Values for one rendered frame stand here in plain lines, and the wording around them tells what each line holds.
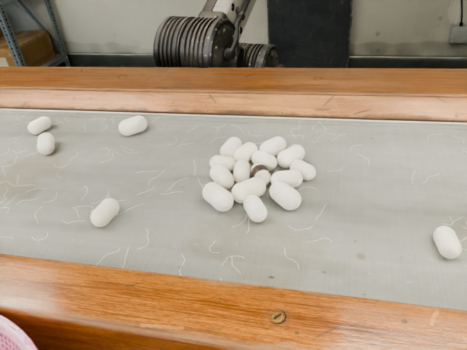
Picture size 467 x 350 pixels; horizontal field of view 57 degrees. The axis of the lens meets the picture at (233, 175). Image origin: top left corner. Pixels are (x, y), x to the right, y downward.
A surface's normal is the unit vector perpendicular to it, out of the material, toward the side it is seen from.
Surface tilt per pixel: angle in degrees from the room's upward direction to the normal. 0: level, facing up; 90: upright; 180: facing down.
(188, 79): 0
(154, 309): 0
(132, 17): 90
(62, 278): 0
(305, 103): 45
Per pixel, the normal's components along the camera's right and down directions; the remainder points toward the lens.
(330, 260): -0.08, -0.81
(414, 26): -0.25, 0.57
